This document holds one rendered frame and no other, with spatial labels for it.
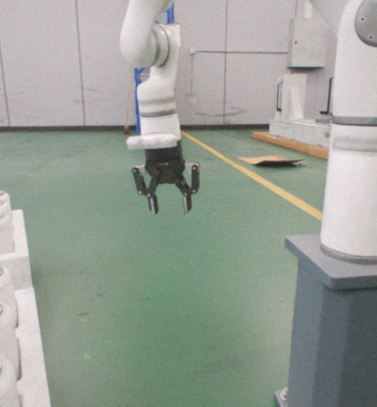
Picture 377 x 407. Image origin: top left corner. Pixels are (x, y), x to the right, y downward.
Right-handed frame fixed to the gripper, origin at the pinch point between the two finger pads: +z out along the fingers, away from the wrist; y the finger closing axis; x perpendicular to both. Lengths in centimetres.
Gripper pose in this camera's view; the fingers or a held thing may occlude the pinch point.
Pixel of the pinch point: (170, 207)
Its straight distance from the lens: 79.4
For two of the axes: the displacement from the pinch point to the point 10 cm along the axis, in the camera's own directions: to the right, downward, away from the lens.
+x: -2.2, 3.7, -9.0
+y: -9.7, 0.2, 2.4
